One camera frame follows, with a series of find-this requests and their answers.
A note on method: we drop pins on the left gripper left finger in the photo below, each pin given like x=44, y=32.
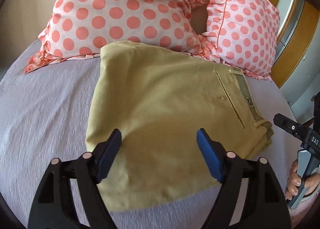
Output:
x=53, y=205

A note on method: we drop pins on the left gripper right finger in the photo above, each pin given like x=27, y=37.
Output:
x=265, y=205

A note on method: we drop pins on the khaki pants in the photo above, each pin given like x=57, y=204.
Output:
x=159, y=99

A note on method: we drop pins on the right hand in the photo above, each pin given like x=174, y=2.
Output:
x=294, y=181

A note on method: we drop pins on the lavender bed sheet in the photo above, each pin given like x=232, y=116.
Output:
x=44, y=115

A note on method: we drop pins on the right polka dot pillow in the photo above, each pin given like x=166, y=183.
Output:
x=242, y=33

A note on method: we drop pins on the polka dot pillow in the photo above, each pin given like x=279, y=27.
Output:
x=78, y=29
x=242, y=33

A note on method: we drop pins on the left polka dot pillow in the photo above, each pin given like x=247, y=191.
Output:
x=78, y=29

